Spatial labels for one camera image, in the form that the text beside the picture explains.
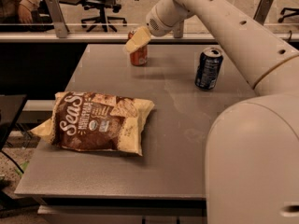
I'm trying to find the blue pepsi can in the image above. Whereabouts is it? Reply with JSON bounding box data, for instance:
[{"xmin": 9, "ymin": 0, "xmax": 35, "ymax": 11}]
[{"xmin": 194, "ymin": 47, "xmax": 223, "ymax": 91}]

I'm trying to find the brown and yellow chip bag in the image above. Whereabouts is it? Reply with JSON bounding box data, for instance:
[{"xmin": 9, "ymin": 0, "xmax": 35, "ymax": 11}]
[{"xmin": 31, "ymin": 91, "xmax": 154, "ymax": 155}]

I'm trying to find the black office chair at right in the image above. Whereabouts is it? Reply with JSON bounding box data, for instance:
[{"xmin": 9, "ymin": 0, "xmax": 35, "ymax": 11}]
[{"xmin": 278, "ymin": 7, "xmax": 299, "ymax": 23}]

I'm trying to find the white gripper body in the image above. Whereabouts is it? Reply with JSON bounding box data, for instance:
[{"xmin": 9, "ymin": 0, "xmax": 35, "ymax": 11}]
[{"xmin": 146, "ymin": 0, "xmax": 193, "ymax": 37}]

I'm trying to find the person in brown sweater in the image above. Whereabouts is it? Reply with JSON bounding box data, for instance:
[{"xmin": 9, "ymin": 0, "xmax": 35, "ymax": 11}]
[{"xmin": 0, "ymin": 0, "xmax": 42, "ymax": 32}]

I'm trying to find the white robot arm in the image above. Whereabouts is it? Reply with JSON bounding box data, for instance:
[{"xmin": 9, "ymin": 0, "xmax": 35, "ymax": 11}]
[{"xmin": 126, "ymin": 0, "xmax": 299, "ymax": 224}]

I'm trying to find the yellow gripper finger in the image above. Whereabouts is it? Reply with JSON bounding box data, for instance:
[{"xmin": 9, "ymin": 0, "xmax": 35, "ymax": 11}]
[{"xmin": 125, "ymin": 26, "xmax": 151, "ymax": 53}]

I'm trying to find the glass barrier with metal posts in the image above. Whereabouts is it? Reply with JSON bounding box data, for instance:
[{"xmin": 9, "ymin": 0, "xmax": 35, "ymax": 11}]
[{"xmin": 0, "ymin": 0, "xmax": 299, "ymax": 44}]

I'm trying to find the red coke can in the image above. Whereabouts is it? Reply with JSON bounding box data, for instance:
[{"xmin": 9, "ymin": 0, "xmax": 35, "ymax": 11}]
[{"xmin": 127, "ymin": 29, "xmax": 149, "ymax": 67}]

